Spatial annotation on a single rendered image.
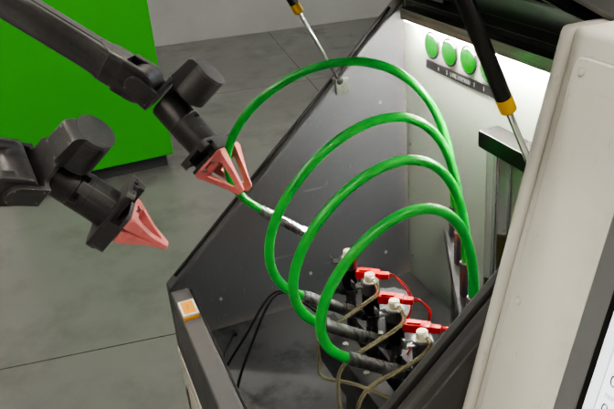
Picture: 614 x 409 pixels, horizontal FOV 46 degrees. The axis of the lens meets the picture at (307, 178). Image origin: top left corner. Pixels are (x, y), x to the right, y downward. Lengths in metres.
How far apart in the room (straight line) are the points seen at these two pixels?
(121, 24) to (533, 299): 3.63
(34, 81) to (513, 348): 3.68
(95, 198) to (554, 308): 0.60
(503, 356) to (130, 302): 2.54
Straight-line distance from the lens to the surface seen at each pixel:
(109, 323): 3.16
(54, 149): 0.99
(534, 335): 0.82
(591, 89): 0.75
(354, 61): 1.13
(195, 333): 1.35
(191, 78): 1.21
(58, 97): 4.30
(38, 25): 1.28
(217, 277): 1.50
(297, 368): 1.43
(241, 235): 1.47
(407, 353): 1.18
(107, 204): 1.03
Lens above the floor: 1.74
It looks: 25 degrees down
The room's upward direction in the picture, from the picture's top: 5 degrees counter-clockwise
